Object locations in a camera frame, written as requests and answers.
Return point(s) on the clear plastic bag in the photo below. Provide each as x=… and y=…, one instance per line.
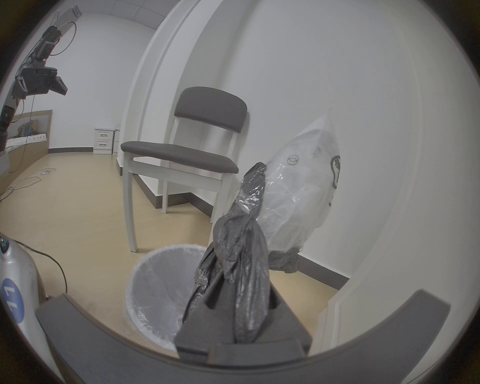
x=142, y=318

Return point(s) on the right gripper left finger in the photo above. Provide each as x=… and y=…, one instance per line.
x=213, y=322

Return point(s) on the black plastic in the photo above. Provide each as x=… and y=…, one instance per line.
x=243, y=262

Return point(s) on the clear printed wrapper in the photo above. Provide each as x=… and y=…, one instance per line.
x=303, y=187

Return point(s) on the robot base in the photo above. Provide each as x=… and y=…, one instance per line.
x=18, y=292

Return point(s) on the white trash bin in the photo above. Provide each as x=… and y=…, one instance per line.
x=157, y=285

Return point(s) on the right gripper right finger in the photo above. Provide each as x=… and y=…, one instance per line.
x=285, y=326

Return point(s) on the white bedside table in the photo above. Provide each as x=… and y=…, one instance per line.
x=104, y=140

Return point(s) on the grey padded white chair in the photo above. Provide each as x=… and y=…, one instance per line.
x=180, y=153

